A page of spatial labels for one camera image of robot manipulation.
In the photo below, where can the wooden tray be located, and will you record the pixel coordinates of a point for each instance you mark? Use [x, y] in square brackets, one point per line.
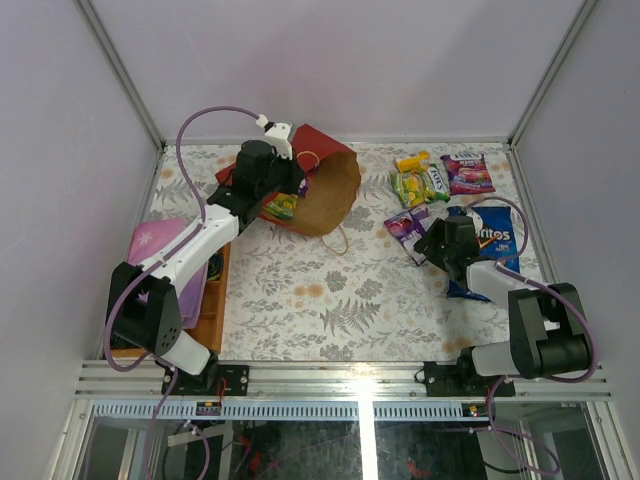
[209, 327]

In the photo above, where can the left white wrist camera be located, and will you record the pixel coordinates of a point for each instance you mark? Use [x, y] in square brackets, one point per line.
[278, 135]

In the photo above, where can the purple pink cloth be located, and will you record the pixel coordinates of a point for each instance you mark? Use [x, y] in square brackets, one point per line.
[147, 240]

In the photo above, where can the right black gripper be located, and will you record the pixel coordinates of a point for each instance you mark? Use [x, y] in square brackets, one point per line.
[436, 232]

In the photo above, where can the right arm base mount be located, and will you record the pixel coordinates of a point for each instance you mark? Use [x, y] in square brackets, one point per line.
[455, 380]

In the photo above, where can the red paper bag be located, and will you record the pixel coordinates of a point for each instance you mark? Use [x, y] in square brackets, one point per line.
[332, 172]

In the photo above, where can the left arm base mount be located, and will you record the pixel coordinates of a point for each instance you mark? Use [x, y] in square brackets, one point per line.
[228, 380]

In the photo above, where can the aluminium front rail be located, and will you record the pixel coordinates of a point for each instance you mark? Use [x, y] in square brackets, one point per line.
[324, 381]

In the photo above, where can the yellow snack bag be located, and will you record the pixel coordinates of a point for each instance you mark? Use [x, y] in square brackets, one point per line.
[418, 161]

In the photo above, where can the purple candy bag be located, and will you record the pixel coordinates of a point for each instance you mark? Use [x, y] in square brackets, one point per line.
[408, 227]
[303, 188]
[467, 174]

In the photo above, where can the yellow green candy bag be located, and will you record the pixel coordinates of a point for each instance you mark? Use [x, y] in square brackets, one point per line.
[282, 206]

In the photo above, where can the blue silver chips bag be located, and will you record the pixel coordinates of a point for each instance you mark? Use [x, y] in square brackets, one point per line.
[496, 240]

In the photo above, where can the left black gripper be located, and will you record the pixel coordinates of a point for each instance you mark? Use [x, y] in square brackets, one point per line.
[293, 176]

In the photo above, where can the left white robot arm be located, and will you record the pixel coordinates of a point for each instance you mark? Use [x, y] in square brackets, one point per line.
[144, 298]

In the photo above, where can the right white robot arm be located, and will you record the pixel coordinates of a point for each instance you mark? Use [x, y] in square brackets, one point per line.
[549, 336]

